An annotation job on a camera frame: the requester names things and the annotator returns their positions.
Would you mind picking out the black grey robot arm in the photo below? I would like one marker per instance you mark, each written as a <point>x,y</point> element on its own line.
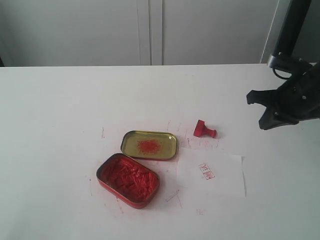
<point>292,25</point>

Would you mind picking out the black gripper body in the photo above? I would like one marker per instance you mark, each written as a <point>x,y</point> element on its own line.
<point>301,94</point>

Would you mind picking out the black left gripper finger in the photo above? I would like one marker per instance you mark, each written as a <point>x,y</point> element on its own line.
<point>261,97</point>

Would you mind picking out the white paper sheet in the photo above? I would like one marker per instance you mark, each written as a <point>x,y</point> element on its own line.
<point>211,172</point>

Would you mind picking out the red ink pad tin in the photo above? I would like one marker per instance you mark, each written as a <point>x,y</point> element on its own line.
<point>130,181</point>

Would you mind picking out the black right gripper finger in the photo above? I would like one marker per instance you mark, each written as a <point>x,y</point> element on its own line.
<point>276,116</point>

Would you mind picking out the white cabinet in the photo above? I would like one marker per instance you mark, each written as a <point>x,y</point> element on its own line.
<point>138,32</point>

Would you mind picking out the gold tin lid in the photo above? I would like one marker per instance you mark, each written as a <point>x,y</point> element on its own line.
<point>149,145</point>

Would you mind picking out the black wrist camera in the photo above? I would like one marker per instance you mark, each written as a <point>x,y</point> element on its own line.
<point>288,64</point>

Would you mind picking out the red plastic stamp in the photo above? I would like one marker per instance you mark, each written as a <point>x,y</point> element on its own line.
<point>201,130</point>

